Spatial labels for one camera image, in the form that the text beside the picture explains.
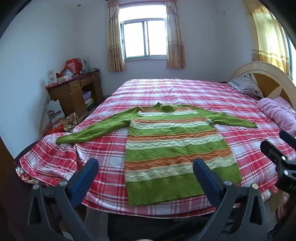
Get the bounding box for red gift box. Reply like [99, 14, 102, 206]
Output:
[66, 58, 84, 74]

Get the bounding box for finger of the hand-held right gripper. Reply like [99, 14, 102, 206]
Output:
[279, 130, 296, 146]
[260, 140, 287, 164]

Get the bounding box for bed with red plaid sheet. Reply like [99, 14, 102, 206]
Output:
[15, 79, 296, 219]

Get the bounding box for sliding glass window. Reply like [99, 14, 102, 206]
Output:
[119, 5, 167, 61]

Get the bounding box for stack of boxes in desk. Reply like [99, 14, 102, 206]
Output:
[83, 91, 94, 110]

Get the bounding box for white paper bag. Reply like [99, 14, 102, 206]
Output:
[46, 100, 65, 123]

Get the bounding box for brown wooden desk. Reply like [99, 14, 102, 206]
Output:
[46, 69, 104, 117]

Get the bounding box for red plastic bag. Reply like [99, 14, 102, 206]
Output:
[44, 125, 64, 137]

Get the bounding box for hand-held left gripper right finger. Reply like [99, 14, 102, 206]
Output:
[193, 158, 269, 241]

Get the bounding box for person's right hand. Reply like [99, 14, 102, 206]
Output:
[278, 193, 292, 219]

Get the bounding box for green striped knit sweater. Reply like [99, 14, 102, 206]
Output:
[56, 102, 258, 207]

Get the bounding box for floral patterned pillow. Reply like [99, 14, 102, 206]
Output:
[228, 72, 264, 99]

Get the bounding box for floral patterned bag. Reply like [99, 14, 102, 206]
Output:
[62, 113, 80, 133]

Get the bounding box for yellow curtain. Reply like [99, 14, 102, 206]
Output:
[243, 0, 293, 79]

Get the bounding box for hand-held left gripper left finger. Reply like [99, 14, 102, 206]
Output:
[27, 158, 100, 241]

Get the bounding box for pink blanket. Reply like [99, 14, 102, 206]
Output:
[257, 97, 296, 137]

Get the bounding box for white printed box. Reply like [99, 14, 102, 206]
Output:
[47, 69, 57, 85]

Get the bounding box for cream wooden headboard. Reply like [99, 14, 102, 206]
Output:
[228, 61, 296, 109]

